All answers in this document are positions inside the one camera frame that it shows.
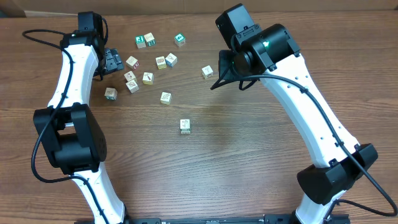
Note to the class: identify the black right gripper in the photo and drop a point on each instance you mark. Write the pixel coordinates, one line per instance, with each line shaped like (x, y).
(227, 75)

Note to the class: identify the wooden pineapple block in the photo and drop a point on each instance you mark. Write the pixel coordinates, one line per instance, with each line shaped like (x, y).
(161, 63)

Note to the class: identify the wooden block red side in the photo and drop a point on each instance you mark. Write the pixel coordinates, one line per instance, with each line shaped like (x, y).
(132, 62)

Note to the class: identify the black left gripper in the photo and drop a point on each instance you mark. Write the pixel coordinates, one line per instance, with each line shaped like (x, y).
(115, 61)

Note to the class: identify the wooden block blue side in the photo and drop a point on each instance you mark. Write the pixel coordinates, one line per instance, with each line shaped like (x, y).
(171, 59)

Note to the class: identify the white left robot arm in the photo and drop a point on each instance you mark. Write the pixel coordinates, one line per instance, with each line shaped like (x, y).
(69, 133)

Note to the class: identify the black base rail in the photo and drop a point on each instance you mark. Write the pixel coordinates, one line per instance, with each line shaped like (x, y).
(266, 219)

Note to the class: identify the green number four block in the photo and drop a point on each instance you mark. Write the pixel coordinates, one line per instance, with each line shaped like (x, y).
(180, 40)

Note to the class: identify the wooden block yellow side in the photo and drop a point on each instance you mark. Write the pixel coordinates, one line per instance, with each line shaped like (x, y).
(148, 78)

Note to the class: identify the wooden block green number side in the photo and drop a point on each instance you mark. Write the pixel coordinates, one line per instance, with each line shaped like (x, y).
(149, 39)

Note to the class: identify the green picture block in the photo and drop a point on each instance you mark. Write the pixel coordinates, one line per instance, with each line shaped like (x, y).
(140, 41)

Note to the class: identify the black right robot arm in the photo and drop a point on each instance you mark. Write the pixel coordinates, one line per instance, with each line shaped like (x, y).
(272, 56)

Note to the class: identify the wooden turtle block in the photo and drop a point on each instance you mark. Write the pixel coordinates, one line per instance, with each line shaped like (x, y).
(166, 98)

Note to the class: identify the wooden block red circle drawing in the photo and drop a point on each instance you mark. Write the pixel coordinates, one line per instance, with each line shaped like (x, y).
(132, 86)

